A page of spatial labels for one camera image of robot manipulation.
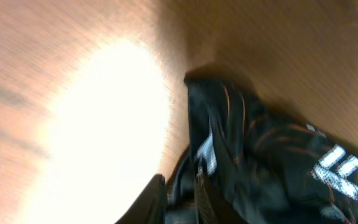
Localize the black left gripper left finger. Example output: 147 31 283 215
116 174 168 224

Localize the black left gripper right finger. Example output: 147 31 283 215
195 173 247 224

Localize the black patterned sports jersey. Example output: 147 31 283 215
165 78 358 223

